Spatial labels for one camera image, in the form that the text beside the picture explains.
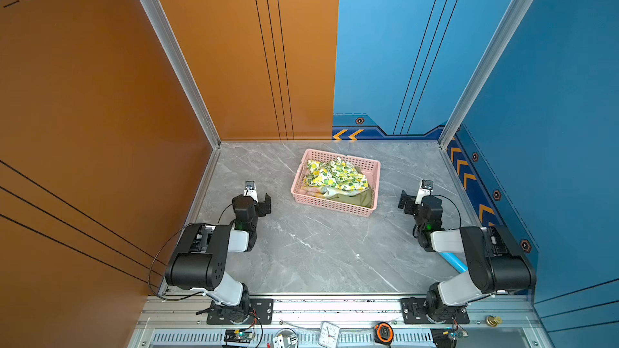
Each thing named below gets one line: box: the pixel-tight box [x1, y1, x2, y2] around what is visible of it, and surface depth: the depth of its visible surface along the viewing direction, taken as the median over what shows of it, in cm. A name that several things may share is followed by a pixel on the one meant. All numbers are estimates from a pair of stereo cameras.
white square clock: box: [317, 320, 341, 348], surface depth 70 cm
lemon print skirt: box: [302, 157, 370, 191], surface depth 103 cm
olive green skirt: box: [324, 166, 374, 208], surface depth 96 cm
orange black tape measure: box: [373, 321, 395, 348], surface depth 69 cm
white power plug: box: [272, 328, 300, 348], surface depth 64 cm
